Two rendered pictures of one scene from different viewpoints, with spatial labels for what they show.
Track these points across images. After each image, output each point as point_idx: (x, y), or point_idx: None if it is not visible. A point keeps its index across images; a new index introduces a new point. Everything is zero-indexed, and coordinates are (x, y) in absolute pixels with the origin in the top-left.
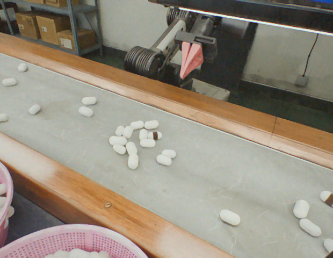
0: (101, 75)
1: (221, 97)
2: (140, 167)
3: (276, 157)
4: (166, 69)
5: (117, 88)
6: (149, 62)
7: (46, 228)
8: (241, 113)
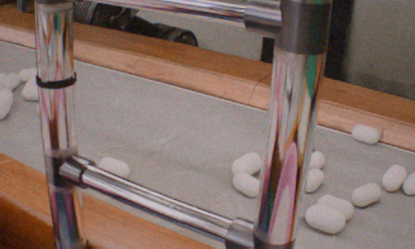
0: (6, 22)
1: None
2: (9, 120)
3: (256, 118)
4: (141, 29)
5: (23, 38)
6: (92, 6)
7: None
8: (218, 60)
